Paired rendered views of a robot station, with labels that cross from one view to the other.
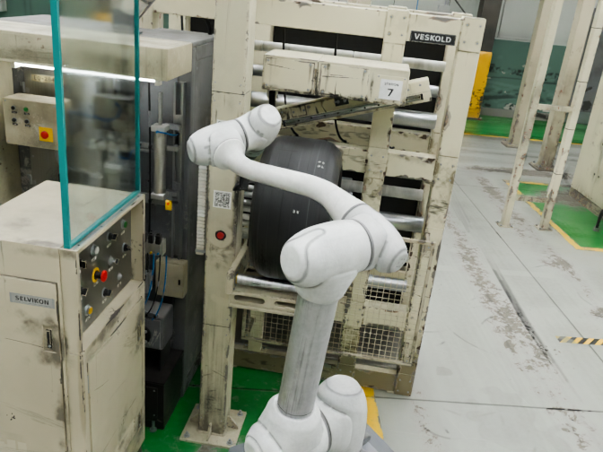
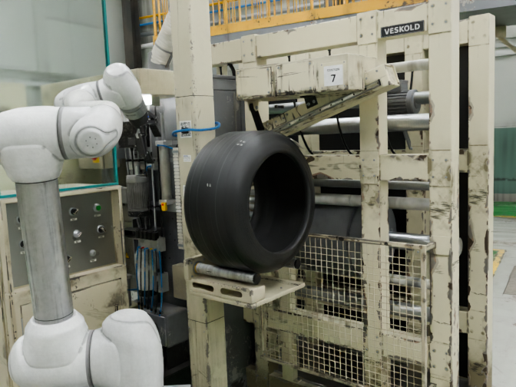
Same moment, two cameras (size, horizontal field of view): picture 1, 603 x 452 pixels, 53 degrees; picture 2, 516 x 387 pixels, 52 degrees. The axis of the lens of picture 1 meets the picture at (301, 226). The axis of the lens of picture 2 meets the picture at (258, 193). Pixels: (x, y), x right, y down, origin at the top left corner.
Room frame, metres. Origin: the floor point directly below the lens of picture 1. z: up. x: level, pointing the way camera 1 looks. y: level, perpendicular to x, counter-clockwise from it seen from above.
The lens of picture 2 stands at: (0.52, -1.27, 1.48)
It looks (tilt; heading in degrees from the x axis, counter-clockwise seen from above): 6 degrees down; 34
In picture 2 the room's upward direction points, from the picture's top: 2 degrees counter-clockwise
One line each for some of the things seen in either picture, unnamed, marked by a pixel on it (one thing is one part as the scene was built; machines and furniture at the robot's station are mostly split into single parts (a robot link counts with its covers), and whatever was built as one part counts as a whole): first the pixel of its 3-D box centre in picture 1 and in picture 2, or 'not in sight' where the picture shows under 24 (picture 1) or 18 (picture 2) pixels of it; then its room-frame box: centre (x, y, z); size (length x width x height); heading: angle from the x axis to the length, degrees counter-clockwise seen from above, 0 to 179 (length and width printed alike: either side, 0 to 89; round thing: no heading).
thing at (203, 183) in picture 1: (204, 201); (182, 198); (2.37, 0.41, 1.19); 0.05 x 0.04 x 0.48; 174
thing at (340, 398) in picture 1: (337, 412); (129, 350); (1.48, -0.17, 0.90); 0.18 x 0.16 x 0.22; 130
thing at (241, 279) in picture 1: (275, 284); (226, 272); (2.25, 0.08, 0.90); 0.35 x 0.05 x 0.05; 84
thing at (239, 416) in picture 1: (214, 423); not in sight; (2.39, 0.33, 0.02); 0.27 x 0.27 x 0.04; 84
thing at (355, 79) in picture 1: (336, 76); (302, 80); (2.67, -0.08, 1.71); 0.61 x 0.25 x 0.15; 84
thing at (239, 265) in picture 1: (240, 264); (217, 260); (2.40, 0.25, 0.90); 0.40 x 0.03 x 0.10; 174
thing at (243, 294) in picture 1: (273, 298); (226, 287); (2.25, 0.08, 0.83); 0.36 x 0.09 x 0.06; 84
